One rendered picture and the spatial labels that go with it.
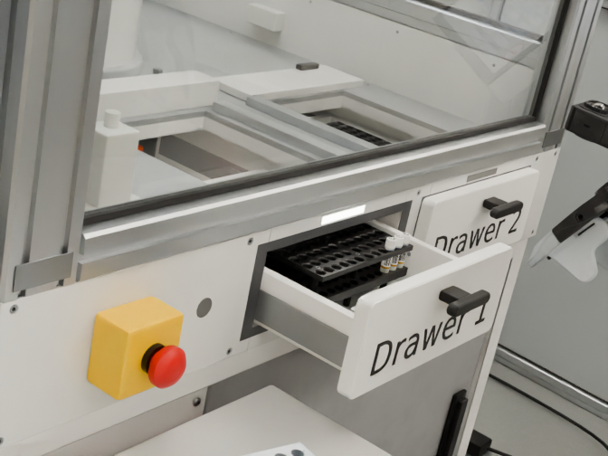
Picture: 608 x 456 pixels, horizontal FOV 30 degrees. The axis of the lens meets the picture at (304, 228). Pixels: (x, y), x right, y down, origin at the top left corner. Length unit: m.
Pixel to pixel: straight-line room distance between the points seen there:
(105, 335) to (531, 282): 2.20
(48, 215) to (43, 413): 0.20
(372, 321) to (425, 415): 0.65
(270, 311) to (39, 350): 0.30
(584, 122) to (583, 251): 0.12
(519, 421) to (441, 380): 1.22
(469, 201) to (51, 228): 0.69
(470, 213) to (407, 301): 0.38
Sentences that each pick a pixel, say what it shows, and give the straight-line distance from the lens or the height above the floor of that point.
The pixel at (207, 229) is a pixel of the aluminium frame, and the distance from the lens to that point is 1.09.
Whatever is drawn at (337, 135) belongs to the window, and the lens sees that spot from 1.24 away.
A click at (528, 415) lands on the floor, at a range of 2.99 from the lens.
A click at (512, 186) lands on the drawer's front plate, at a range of 1.59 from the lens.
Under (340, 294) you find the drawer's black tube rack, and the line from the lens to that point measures 1.24.
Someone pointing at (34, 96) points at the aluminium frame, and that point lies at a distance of 0.88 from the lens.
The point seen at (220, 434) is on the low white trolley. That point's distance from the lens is 1.16.
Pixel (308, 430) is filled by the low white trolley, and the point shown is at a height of 0.76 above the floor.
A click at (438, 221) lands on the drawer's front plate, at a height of 0.90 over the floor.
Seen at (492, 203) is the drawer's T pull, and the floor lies 0.91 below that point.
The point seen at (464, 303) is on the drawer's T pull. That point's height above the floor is 0.91.
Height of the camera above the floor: 1.38
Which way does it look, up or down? 21 degrees down
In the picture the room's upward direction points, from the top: 12 degrees clockwise
